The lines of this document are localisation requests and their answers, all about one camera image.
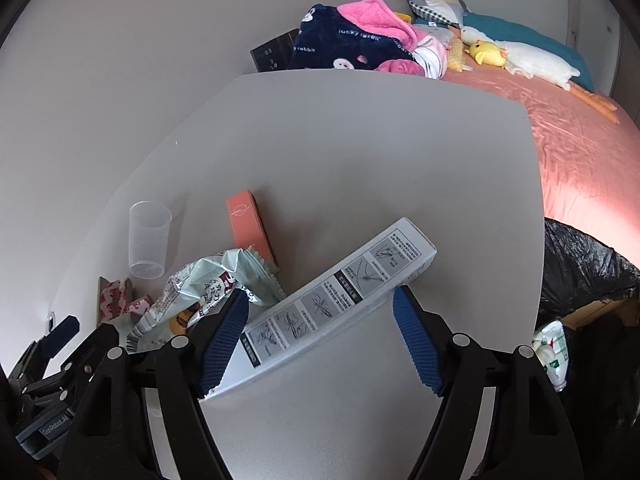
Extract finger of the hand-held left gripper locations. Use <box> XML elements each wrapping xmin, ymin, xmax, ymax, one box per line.
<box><xmin>22</xmin><ymin>325</ymin><xmax>118</xmax><ymax>396</ymax></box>
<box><xmin>10</xmin><ymin>316</ymin><xmax>81</xmax><ymax>378</ymax></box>

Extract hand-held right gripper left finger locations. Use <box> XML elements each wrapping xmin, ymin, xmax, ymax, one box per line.
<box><xmin>57</xmin><ymin>290</ymin><xmax>249</xmax><ymax>480</ymax></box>

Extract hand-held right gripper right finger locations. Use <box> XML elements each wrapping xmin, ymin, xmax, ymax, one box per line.
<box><xmin>392</xmin><ymin>287</ymin><xmax>586</xmax><ymax>480</ymax></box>

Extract mint foil wrapper red label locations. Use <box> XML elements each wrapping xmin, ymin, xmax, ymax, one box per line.
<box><xmin>125</xmin><ymin>246</ymin><xmax>283</xmax><ymax>356</ymax></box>

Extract long white carton box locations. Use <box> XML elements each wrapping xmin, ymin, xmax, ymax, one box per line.
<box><xmin>200</xmin><ymin>217</ymin><xmax>437</xmax><ymax>401</ymax></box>

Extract salmon pink carton box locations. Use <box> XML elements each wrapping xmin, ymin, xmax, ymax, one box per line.
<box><xmin>225</xmin><ymin>189</ymin><xmax>280</xmax><ymax>273</ymax></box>

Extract white milk bottle green label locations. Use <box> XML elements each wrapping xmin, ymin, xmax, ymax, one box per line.
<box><xmin>532</xmin><ymin>320</ymin><xmax>568</xmax><ymax>393</ymax></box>

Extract black trash bag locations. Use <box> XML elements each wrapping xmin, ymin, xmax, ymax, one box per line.
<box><xmin>530</xmin><ymin>217</ymin><xmax>640</xmax><ymax>480</ymax></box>

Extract red white patterned packet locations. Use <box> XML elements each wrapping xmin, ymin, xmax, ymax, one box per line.
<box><xmin>96</xmin><ymin>276</ymin><xmax>151</xmax><ymax>325</ymax></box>

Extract translucent plastic cup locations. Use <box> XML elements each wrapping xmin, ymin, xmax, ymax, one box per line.
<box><xmin>129</xmin><ymin>201</ymin><xmax>173</xmax><ymax>280</ymax></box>

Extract bed with pink sheet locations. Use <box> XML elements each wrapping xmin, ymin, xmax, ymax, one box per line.
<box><xmin>442</xmin><ymin>65</ymin><xmax>640</xmax><ymax>251</ymax></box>

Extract white pink striped blanket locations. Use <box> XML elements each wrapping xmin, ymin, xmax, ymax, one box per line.
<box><xmin>412</xmin><ymin>30</ymin><xmax>448</xmax><ymax>80</ymax></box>

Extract corn plush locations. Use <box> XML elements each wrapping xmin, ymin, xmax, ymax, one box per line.
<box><xmin>445</xmin><ymin>37</ymin><xmax>473</xmax><ymax>73</ymax></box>

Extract yellow duck plush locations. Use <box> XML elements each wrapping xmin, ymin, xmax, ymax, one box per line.
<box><xmin>467</xmin><ymin>40</ymin><xmax>508</xmax><ymax>67</ymax></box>

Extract white goose plush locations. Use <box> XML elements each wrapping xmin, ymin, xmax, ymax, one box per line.
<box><xmin>459</xmin><ymin>25</ymin><xmax>621</xmax><ymax>123</ymax></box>

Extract navy printed blanket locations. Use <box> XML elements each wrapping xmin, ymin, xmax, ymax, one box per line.
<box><xmin>287</xmin><ymin>4</ymin><xmax>426</xmax><ymax>73</ymax></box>

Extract pale printed pillow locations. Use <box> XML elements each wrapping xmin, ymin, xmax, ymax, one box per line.
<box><xmin>412</xmin><ymin>22</ymin><xmax>456</xmax><ymax>43</ymax></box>

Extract teal pillow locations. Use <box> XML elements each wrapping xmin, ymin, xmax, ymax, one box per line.
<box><xmin>462</xmin><ymin>12</ymin><xmax>596</xmax><ymax>93</ymax></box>

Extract pink fleece blanket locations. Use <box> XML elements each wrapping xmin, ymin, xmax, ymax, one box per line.
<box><xmin>336</xmin><ymin>0</ymin><xmax>418</xmax><ymax>51</ymax></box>

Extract checked patchwork pillow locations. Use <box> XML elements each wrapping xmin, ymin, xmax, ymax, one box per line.
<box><xmin>406</xmin><ymin>0</ymin><xmax>471</xmax><ymax>28</ymax></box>

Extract white closet doors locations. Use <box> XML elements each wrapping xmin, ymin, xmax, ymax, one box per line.
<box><xmin>567</xmin><ymin>0</ymin><xmax>623</xmax><ymax>91</ymax></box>

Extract black switch panel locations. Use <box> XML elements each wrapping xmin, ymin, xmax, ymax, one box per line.
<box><xmin>250</xmin><ymin>30</ymin><xmax>301</xmax><ymax>73</ymax></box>

